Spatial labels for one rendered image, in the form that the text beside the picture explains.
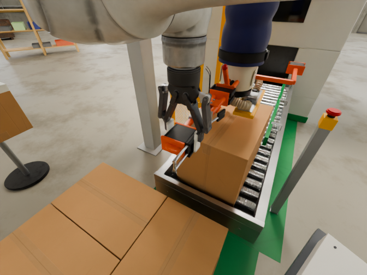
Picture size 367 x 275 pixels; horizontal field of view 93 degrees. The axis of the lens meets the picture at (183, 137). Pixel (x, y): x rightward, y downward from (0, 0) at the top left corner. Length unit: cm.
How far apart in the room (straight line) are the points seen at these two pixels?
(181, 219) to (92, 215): 51
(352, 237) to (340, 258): 125
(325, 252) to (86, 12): 89
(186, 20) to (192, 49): 5
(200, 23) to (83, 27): 20
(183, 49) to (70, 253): 106
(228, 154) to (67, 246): 92
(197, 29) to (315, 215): 193
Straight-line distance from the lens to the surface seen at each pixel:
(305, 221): 200
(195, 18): 35
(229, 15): 90
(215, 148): 87
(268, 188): 125
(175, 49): 37
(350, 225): 221
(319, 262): 84
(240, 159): 86
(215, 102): 68
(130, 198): 120
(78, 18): 23
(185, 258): 102
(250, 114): 90
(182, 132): 50
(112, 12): 22
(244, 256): 166
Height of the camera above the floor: 152
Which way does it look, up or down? 38 degrees down
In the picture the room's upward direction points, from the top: straight up
